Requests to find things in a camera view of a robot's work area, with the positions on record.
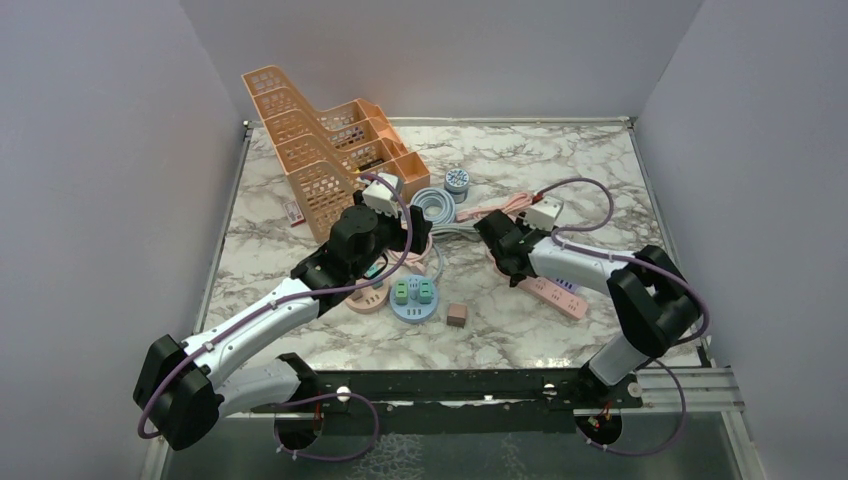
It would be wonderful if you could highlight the pink coiled cable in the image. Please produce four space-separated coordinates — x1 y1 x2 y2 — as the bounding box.
387 231 435 274

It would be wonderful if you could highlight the green usb charger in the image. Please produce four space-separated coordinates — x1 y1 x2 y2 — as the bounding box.
394 280 410 305

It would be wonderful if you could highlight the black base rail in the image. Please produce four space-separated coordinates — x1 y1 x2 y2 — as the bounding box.
251 367 743 439

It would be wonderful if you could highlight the orange plastic file organizer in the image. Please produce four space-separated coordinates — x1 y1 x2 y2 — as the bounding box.
242 65 431 243

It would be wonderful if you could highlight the salmon coiled cable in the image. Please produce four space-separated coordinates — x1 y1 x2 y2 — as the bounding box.
455 192 535 225

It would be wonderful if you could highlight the teal blue usb charger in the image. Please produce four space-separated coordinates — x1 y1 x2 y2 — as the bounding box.
363 264 388 288

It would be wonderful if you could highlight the grey bundled cable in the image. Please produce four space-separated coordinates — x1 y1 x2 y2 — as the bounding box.
423 222 485 245

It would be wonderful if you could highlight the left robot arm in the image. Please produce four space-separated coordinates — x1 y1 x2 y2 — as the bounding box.
132 204 433 450

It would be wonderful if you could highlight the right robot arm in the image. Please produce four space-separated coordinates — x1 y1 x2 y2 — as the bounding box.
474 210 708 407

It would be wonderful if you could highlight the blue round power socket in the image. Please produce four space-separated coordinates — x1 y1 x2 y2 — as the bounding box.
389 275 440 325

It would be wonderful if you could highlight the brown pink usb charger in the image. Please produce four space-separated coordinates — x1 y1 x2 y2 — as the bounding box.
446 303 468 329

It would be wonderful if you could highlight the pink round power socket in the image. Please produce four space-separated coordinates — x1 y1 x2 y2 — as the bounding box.
344 282 390 314

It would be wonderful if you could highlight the blue coiled cable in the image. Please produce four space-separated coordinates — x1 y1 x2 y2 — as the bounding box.
399 186 458 227

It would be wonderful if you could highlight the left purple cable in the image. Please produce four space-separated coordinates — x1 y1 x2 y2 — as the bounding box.
137 173 415 441

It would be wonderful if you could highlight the round blue patterned tin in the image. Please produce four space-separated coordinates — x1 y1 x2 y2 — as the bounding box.
443 168 471 204

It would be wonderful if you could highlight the pink power strip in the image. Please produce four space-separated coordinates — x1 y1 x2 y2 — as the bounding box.
516 277 589 320

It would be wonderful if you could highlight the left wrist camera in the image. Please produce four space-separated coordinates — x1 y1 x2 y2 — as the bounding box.
354 173 401 218

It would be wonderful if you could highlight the red white small box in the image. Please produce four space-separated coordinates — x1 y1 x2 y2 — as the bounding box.
284 201 305 227

